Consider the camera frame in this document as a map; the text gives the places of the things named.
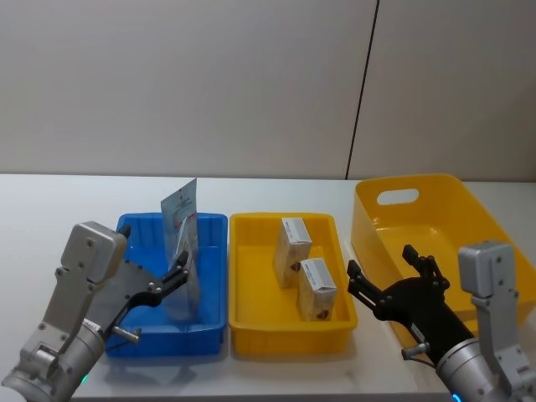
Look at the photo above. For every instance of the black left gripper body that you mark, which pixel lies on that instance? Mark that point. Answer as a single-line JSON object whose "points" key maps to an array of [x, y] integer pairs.
{"points": [[125, 289]]}

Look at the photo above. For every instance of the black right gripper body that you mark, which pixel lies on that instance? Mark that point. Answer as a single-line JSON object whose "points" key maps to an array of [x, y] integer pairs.
{"points": [[423, 305]]}

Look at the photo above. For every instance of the cream carton box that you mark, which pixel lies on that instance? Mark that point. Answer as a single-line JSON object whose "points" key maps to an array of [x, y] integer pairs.
{"points": [[316, 293], [293, 247]]}

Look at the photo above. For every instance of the blue plastic bin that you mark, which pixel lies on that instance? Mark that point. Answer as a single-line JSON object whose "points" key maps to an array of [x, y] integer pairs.
{"points": [[209, 293]]}

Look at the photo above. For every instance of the silver foil pouch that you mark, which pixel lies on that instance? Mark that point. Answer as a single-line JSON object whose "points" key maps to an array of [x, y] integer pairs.
{"points": [[180, 218]]}

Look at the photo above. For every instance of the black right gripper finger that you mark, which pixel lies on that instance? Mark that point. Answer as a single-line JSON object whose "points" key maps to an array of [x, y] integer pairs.
{"points": [[362, 287], [429, 270]]}

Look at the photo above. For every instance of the shallow yellow plastic tray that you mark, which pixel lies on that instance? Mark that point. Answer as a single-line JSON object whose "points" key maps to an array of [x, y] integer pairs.
{"points": [[259, 318]]}

